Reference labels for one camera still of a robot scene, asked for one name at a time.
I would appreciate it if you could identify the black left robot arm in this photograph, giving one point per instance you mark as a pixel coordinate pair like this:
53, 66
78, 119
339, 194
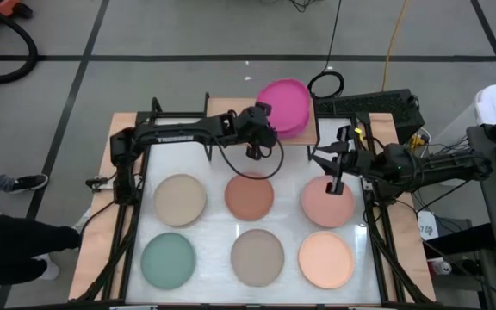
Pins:
175, 131

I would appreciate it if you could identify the light peach round plate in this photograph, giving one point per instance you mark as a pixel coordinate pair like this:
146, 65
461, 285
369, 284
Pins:
326, 259

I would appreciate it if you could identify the black floor box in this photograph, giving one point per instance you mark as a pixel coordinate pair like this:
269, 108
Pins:
463, 241

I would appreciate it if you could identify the white paper sheet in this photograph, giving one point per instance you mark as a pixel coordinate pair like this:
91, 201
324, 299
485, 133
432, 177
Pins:
428, 224

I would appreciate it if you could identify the taupe round plate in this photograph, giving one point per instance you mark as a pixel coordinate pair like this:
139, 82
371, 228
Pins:
257, 257

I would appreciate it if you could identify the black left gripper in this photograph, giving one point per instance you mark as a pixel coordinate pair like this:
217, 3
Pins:
254, 129

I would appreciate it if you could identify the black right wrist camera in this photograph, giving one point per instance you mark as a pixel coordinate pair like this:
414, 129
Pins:
362, 157

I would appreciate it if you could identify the wooden shelf with black legs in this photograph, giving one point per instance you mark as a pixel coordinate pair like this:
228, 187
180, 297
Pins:
231, 105

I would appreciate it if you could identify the yellow tape marker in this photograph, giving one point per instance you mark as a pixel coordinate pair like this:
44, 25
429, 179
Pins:
358, 132

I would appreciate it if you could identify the beige round plate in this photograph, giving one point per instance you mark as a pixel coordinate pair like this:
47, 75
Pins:
179, 200

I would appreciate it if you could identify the magenta round plate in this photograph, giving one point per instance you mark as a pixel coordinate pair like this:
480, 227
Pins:
289, 101
295, 134

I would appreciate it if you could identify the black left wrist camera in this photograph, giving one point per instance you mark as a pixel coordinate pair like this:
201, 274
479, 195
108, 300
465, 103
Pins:
229, 122

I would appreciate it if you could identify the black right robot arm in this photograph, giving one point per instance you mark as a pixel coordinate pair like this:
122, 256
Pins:
446, 165

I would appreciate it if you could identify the black aluminium table frame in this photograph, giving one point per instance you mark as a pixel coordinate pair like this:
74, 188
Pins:
132, 241

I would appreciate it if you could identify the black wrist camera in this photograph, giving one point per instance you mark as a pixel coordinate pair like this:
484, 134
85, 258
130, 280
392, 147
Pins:
362, 157
229, 122

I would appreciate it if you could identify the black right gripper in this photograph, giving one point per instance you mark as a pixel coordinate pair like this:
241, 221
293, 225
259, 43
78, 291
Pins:
360, 161

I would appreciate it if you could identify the terracotta round plate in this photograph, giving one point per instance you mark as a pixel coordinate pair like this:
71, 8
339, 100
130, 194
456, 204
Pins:
249, 198

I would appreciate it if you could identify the yellow plug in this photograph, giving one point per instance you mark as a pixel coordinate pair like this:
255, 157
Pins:
418, 138

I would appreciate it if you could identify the teal round plate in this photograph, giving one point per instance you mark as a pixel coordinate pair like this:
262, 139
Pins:
168, 260

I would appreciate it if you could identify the translucent grey plastic cover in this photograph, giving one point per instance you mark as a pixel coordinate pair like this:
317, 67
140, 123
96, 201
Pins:
454, 125

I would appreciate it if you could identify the salmon pink round plate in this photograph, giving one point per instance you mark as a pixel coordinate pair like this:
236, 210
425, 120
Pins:
325, 211

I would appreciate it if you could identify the white can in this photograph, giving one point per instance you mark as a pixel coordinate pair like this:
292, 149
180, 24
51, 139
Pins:
442, 268

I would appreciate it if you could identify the white table mat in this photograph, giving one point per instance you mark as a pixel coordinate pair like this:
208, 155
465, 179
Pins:
213, 224

